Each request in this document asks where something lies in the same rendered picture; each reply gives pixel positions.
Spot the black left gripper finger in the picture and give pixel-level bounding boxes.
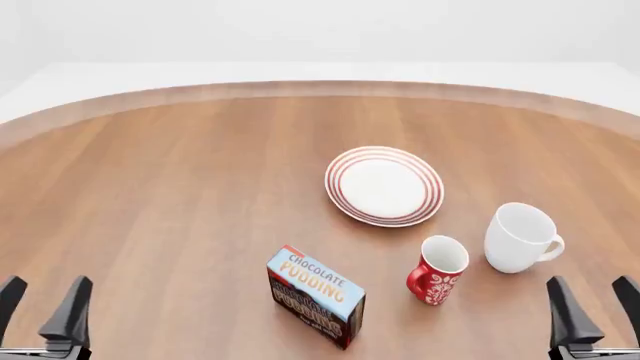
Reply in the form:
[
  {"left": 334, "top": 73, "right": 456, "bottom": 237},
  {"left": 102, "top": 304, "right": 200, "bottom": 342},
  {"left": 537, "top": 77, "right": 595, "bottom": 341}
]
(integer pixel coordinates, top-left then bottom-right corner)
[
  {"left": 38, "top": 274, "right": 94, "bottom": 349},
  {"left": 0, "top": 275, "right": 28, "bottom": 332}
]

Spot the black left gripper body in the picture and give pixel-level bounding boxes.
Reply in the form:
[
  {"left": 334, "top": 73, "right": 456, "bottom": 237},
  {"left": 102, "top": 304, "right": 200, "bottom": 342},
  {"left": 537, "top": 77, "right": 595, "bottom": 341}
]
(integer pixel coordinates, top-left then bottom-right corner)
[{"left": 0, "top": 339, "right": 93, "bottom": 360}]

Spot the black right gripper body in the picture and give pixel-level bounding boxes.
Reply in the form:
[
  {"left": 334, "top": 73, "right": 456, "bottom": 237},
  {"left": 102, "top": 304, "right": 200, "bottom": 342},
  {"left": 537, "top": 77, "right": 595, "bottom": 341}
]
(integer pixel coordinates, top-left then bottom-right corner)
[{"left": 547, "top": 339, "right": 640, "bottom": 360}]

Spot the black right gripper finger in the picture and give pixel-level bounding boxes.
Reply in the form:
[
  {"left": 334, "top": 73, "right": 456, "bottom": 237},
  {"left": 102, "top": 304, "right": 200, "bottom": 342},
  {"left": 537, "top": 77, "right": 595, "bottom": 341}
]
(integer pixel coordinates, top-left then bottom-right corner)
[
  {"left": 545, "top": 275, "right": 605, "bottom": 350},
  {"left": 612, "top": 274, "right": 640, "bottom": 320}
]

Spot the white plate with red rings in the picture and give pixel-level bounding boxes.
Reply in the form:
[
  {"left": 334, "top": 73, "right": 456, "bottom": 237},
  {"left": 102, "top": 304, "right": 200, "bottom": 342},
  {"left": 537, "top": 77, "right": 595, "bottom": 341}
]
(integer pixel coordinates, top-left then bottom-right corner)
[{"left": 324, "top": 145, "right": 446, "bottom": 228}]

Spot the chocolate pudding box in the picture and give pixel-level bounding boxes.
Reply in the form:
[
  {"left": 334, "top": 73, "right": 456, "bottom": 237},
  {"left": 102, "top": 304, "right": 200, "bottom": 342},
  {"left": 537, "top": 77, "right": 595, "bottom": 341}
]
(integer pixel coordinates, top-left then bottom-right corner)
[{"left": 265, "top": 244, "right": 367, "bottom": 351}]

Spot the white mug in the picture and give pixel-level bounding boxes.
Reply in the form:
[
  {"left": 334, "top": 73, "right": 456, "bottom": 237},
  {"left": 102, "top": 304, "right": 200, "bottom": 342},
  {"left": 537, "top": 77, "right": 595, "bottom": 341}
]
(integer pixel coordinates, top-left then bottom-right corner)
[{"left": 483, "top": 201, "right": 566, "bottom": 275}]

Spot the red patterned mug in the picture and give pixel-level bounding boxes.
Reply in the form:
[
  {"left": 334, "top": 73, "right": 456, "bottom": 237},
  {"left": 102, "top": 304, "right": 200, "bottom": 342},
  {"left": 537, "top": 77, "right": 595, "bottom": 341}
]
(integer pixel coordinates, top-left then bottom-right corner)
[{"left": 406, "top": 234, "right": 471, "bottom": 307}]

